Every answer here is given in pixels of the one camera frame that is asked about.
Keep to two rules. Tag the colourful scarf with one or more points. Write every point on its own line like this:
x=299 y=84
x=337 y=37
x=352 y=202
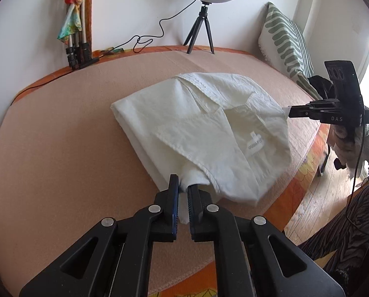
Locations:
x=70 y=27

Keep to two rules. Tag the person's right hand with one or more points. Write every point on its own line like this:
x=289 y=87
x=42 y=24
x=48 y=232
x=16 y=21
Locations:
x=347 y=156

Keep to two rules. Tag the folded metal stand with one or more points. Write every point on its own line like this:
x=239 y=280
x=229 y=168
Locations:
x=84 y=46

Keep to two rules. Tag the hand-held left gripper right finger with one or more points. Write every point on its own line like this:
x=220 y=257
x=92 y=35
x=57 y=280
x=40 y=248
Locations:
x=189 y=204

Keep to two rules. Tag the person's striped pants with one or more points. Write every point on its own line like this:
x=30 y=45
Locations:
x=358 y=222

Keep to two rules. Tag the beige blanket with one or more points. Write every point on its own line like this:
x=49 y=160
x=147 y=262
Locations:
x=63 y=161

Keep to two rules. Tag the metal furniture leg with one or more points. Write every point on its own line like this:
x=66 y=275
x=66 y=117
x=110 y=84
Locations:
x=323 y=161

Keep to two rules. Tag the green striped pillow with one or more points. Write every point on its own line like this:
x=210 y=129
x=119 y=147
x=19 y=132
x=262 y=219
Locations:
x=283 y=37

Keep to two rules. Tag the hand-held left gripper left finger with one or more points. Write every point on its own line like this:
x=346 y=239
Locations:
x=174 y=204

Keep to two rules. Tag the black cloth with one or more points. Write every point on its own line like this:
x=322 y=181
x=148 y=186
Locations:
x=322 y=86

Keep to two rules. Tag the white garment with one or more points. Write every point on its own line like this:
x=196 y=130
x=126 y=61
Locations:
x=187 y=123

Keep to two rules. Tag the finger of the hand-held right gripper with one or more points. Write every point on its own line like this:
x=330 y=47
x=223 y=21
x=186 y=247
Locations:
x=322 y=102
x=297 y=112

